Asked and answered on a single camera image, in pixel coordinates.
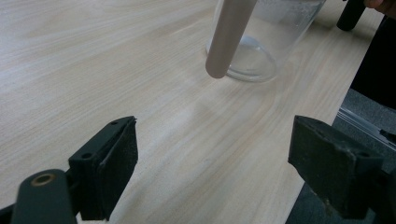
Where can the metal floor rail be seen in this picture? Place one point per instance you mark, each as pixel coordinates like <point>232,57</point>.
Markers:
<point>364,124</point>

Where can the black rail bracket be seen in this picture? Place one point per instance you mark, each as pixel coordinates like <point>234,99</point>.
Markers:
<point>389,136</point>

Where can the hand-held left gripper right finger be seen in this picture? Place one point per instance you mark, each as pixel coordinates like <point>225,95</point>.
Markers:
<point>333,165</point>

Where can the black curtain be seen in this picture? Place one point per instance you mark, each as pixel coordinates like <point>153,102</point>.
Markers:
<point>378,68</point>

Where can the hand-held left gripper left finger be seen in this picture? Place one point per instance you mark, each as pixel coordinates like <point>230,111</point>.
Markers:
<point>109,161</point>

